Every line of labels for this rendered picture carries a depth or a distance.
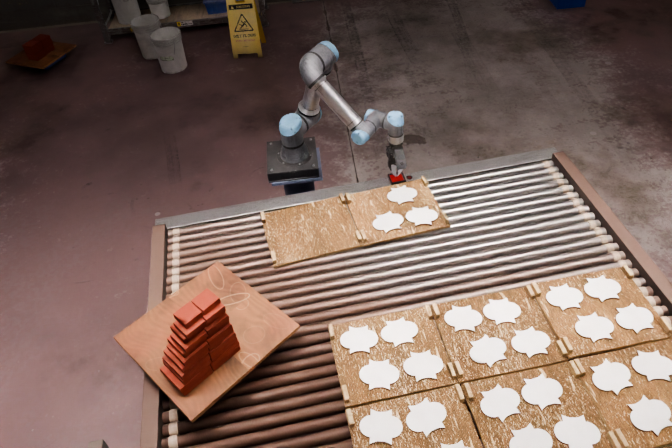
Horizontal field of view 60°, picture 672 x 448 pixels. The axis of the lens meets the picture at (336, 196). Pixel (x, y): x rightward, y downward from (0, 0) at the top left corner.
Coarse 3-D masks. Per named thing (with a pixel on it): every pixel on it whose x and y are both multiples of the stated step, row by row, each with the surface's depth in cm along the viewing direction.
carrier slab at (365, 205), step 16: (368, 192) 288; (384, 192) 287; (352, 208) 280; (368, 208) 279; (384, 208) 278; (400, 208) 278; (432, 208) 276; (368, 224) 271; (432, 224) 268; (448, 224) 268; (368, 240) 264; (384, 240) 263
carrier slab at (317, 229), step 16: (288, 208) 283; (304, 208) 282; (320, 208) 282; (336, 208) 281; (272, 224) 276; (288, 224) 275; (304, 224) 274; (320, 224) 273; (336, 224) 273; (352, 224) 272; (272, 240) 268; (288, 240) 267; (304, 240) 266; (320, 240) 266; (336, 240) 265; (352, 240) 264; (288, 256) 260; (304, 256) 259; (320, 256) 260
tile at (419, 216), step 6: (414, 210) 274; (420, 210) 274; (426, 210) 274; (432, 210) 274; (408, 216) 272; (414, 216) 271; (420, 216) 271; (426, 216) 271; (432, 216) 271; (414, 222) 269; (420, 222) 268; (426, 222) 268
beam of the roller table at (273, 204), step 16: (480, 160) 303; (496, 160) 302; (512, 160) 302; (528, 160) 301; (544, 160) 301; (416, 176) 297; (432, 176) 297; (448, 176) 296; (304, 192) 294; (320, 192) 293; (336, 192) 293; (352, 192) 292; (224, 208) 289; (240, 208) 289; (256, 208) 288; (272, 208) 287; (160, 224) 284; (176, 224) 283; (192, 224) 283
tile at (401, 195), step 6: (402, 186) 288; (390, 192) 285; (396, 192) 285; (402, 192) 284; (408, 192) 284; (414, 192) 284; (390, 198) 282; (396, 198) 282; (402, 198) 281; (408, 198) 281
